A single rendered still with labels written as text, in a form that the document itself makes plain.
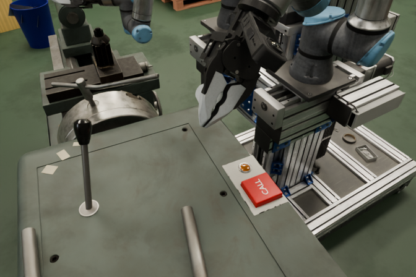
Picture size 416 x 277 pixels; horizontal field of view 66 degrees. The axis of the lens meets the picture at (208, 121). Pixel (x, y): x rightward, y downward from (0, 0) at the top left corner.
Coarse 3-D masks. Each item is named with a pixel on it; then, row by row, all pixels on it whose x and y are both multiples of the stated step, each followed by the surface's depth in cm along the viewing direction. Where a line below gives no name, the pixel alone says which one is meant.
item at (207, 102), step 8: (216, 72) 49; (216, 80) 49; (224, 80) 50; (200, 88) 54; (208, 88) 49; (216, 88) 50; (200, 96) 51; (208, 96) 50; (216, 96) 50; (200, 104) 50; (208, 104) 50; (200, 112) 51; (208, 112) 50; (200, 120) 51; (208, 120) 51
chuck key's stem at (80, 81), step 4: (76, 80) 82; (80, 80) 81; (84, 80) 82; (80, 84) 81; (84, 84) 82; (80, 88) 82; (84, 88) 82; (84, 92) 83; (88, 92) 84; (84, 96) 84; (88, 96) 84; (92, 96) 85; (88, 100) 85; (92, 100) 86; (92, 104) 87
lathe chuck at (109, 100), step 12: (96, 96) 90; (108, 96) 90; (120, 96) 91; (72, 108) 90; (84, 108) 87; (96, 108) 86; (108, 108) 86; (144, 108) 92; (72, 120) 86; (60, 132) 90
